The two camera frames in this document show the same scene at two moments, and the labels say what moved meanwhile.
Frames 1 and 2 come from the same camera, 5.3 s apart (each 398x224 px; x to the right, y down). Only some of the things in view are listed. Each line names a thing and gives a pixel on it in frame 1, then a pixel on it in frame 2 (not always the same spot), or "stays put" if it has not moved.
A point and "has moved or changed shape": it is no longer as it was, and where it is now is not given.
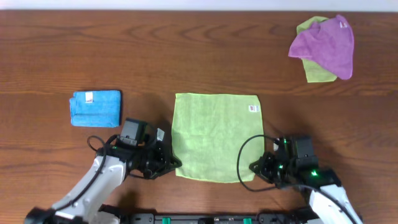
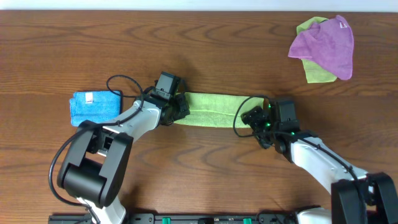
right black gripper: x=262 y=167 to x=254 y=118
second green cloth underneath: x=314 y=73 stays put
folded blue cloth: x=96 y=108 stays put
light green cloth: x=208 y=129 has moved or changed shape
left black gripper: x=162 y=160 to x=179 y=107
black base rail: x=211 y=218 stays put
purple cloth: x=329 y=42 stays put
